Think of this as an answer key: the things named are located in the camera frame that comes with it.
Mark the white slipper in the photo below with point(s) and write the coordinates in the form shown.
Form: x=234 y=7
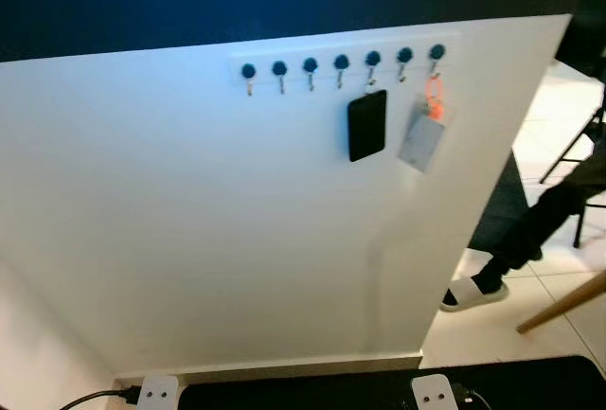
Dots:
x=469 y=294

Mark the black card holder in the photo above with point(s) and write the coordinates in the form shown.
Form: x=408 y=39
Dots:
x=367 y=126

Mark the blue knob metal hook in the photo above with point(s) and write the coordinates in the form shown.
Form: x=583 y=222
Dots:
x=372 y=58
x=404 y=54
x=279 y=68
x=248 y=71
x=341 y=62
x=436 y=51
x=310 y=64

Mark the person's black trouser leg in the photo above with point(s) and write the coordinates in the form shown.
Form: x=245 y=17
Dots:
x=540 y=216

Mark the grey card with orange loop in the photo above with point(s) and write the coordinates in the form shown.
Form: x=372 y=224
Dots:
x=422 y=140

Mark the tan wooden furniture leg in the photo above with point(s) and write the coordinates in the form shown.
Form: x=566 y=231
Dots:
x=563 y=304

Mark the black flat mat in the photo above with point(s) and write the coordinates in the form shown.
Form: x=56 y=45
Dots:
x=312 y=393

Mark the grey baseboard strip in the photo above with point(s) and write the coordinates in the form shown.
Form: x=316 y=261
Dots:
x=284 y=369

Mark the white wall hook rail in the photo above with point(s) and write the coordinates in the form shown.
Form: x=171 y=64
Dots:
x=327 y=55

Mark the black metal chair frame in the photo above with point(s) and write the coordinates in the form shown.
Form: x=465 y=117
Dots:
x=579 y=211

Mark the dark grey floor rug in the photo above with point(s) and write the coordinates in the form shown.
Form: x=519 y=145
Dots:
x=502 y=206

